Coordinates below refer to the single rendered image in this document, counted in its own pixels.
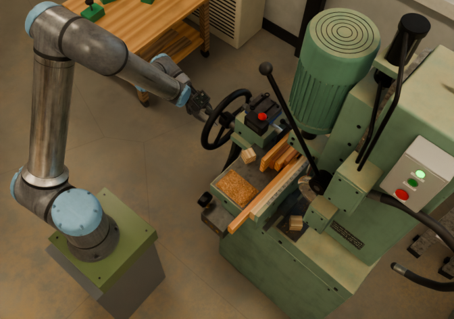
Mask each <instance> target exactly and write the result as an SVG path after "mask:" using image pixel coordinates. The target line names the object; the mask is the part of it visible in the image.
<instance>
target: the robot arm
mask: <svg viewBox="0 0 454 319"><path fill-rule="evenodd" d="M25 30H26V32H27V34H28V35H29V37H30V38H32V39H34V46H33V51H34V66H33V79H32V105H31V119H30V143H29V156H28V163H26V164H25V165H24V166H22V167H21V168H20V169H19V172H18V173H17V172H16V173H15V175H14V177H13V178H12V180H11V184H10V190H11V191H10V193H11V196H12V197H13V198H14V199H15V200H16V201H17V202H18V203H19V204H20V205H22V206H24V207H25V208H26V209H28V210H29V211H31V212H32V213H33V214H35V215H36V216H38V217H39V218H40V219H42V220H44V221H45V222H46V223H47V224H49V225H50V226H52V227H53V228H54V229H56V230H58V231H59V232H60V233H61V234H63V235H64V236H65V237H66V238H67V245H68V249H69V250H70V252H71V254H72V255H73V256H74V257H75V258H76V259H78V260H80V261H82V262H98V261H101V260H103V259H105V258H106V257H108V256H109V255H110V254H111V253H112V252H113V251H114V250H115V248H116V247H117V245H118V242H119V239H120V231H119V228H118V225H117V224H116V221H115V220H114V219H113V218H112V217H111V216H109V215H107V214H105V212H104V211H103V208H102V207H101V204H100V202H99V200H98V199H97V198H96V197H95V196H94V195H93V194H92V193H91V192H89V191H87V190H85V189H77V188H76V187H74V186H73V185H71V184H70V183H69V182H68V179H69V170H68V168H67V166H66V165H65V164H64V160H65V154H66V141H67V135H68V123H69V117H70V104H71V98H72V86H73V79H74V67H75V62H77V63H79V64H81V65H83V66H84V67H86V68H88V69H90V70H92V71H94V72H97V73H99V74H101V75H103V76H117V77H120V78H122V79H124V80H126V81H128V82H130V83H132V84H134V85H135V87H136V88H137V89H138V90H139V91H141V92H147V91H149V92H151V93H153V94H155V95H157V96H159V97H161V98H162V99H165V100H166V101H169V102H170V103H172V104H174V105H175V106H178V107H182V106H183V105H185V106H186V111H187V113H188V114H189V115H193V116H194V117H195V118H196V119H198V120H199V121H201V122H204V123H206V121H207V119H208V117H209V116H210V115H211V113H212V111H213V110H214V109H212V106H211V104H210V103H209V102H210V99H211V98H210V97H209V95H208V94H207V93H206V92H205V91H204V90H203V89H202V90H201V91H198V90H196V89H195V88H194V87H193V86H192V83H191V80H190V78H189V77H188V76H187V75H186V74H185V73H184V72H183V71H182V70H181V69H180V68H179V67H178V66H177V65H176V64H175V63H174V61H173V60H172V58H171V57H169V56H168V55H167V54H166V53H160V54H159V55H156V56H155V57H154V58H153V59H152V60H151V61H150V63H149V62H146V61H145V60H144V59H142V58H140V57H139V56H137V55H135V54H134V53H133V52H131V51H129V50H128V47H127V45H126V44H125V42H124V41H123V40H122V39H120V38H119V37H117V36H116V35H114V34H112V33H110V32H109V31H107V30H106V29H104V28H102V27H100V26H98V25H97V24H95V23H93V22H91V21H90V20H87V19H85V18H83V17H82V16H79V15H78V14H75V13H74V12H72V11H70V10H68V9H66V8H65V7H64V6H62V5H58V4H56V3H54V2H51V1H45V2H42V3H39V4H38V5H36V6H34V8H33V9H32V10H30V12H29V13H28V15H27V17H26V21H25ZM197 91H198V92H197ZM201 109H205V113H204V112H202V111H200V110H201Z"/></svg>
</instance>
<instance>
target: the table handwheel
mask: <svg viewBox="0 0 454 319"><path fill-rule="evenodd" d="M241 96H245V103H247V104H249V100H250V98H251V97H252V94H251V92H250V90H248V89H238V90H235V91H234V92H232V93H231V94H229V95H228V96H227V97H225V98H224V99H223V100H222V101H221V102H220V103H219V104H218V105H217V107H216V108H215V109H214V110H213V111H212V113H211V115H210V116H209V117H208V119H207V121H206V123H205V126H204V127H203V130H202V133H201V145H202V147H203V148H204V149H206V150H214V149H217V148H218V147H221V146H222V145H223V144H224V143H226V142H227V141H228V140H229V139H230V135H231V134H232V133H233V132H234V126H235V118H236V117H235V116H236V115H237V114H239V113H240V112H241V109H242V106H241V107H239V108H238V109H237V110H236V111H235V112H233V113H232V114H231V113H230V112H228V111H227V112H224V113H223V112H222V111H223V110H224V109H225V108H226V107H227V106H228V105H229V104H230V103H231V102H232V101H234V100H235V99H236V98H238V97H241ZM218 116H220V117H219V120H218V121H219V124H221V125H222V127H221V129H220V131H219V133H218V135H217V137H216V139H215V141H214V142H213V143H208V136H209V132H210V130H211V128H212V126H213V124H214V122H215V121H216V119H217V118H218ZM229 128H230V130H229V131H228V132H227V133H226V134H225V135H224V136H223V137H222V138H221V136H222V134H223V132H224V130H225V129H229Z"/></svg>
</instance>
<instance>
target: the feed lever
mask: <svg viewBox="0 0 454 319"><path fill-rule="evenodd" d="M272 70H273V66H272V64H271V63H270V62H262V63H261V64H260V65H259V72H260V73H261V74H262V75H264V76H267V78H268V80H269V82H270V84H271V86H272V88H273V90H274V92H275V94H276V96H277V98H278V100H279V102H280V104H281V106H282V108H283V110H284V113H285V115H286V117H287V119H288V121H289V123H290V125H291V127H292V129H293V131H294V133H295V135H296V137H297V139H298V141H299V143H300V145H301V147H302V149H303V151H304V153H305V155H306V157H307V159H308V161H309V163H310V165H311V167H312V169H313V171H314V173H315V175H314V176H313V177H312V178H311V179H310V180H309V186H310V188H311V190H312V191H313V192H315V193H316V194H318V195H324V193H325V191H326V189H327V187H328V185H329V184H330V181H331V180H332V177H333V175H331V173H329V172H328V171H326V170H318V168H317V166H316V163H315V162H314V160H313V158H312V156H311V154H310V152H309V149H308V148H307V145H306V144H305V141H304V140H303V137H302V135H301V133H300V131H299V129H298V127H297V125H296V123H295V121H294V119H293V117H292V115H291V113H290V111H289V108H288V106H287V104H286V102H285V100H284V98H283V96H282V94H281V92H280V90H279V88H278V86H277V84H276V81H275V80H274V77H273V76H272Z"/></svg>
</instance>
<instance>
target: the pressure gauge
mask: <svg viewBox="0 0 454 319"><path fill-rule="evenodd" d="M212 198H213V196H212V195H211V194H210V193H209V192H208V191H205V192H204V193H202V194H201V196H200V197H199V198H198V200H197V203H198V204H199V205H200V206H201V207H207V208H209V203H210V201H211V200H212Z"/></svg>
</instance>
